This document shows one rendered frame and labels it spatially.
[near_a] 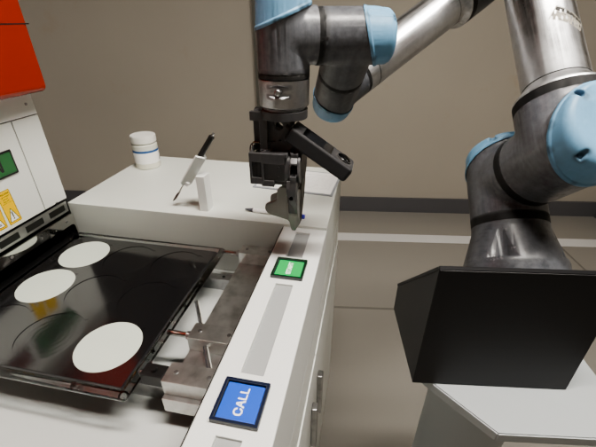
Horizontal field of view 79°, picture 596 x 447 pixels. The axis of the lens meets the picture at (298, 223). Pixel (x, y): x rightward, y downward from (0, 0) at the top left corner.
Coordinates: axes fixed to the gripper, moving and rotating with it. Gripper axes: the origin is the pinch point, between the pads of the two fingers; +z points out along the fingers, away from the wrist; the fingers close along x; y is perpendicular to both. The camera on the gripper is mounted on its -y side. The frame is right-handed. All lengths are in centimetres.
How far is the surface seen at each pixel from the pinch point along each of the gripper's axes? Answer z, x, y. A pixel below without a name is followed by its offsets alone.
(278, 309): 7.3, 14.4, 0.3
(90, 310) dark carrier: 12.8, 15.4, 34.2
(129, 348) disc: 12.9, 21.6, 22.6
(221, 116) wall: 29, -194, 94
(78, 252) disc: 13, 0, 49
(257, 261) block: 13.7, -5.8, 10.0
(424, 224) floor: 103, -194, -59
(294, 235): 6.8, -6.8, 2.2
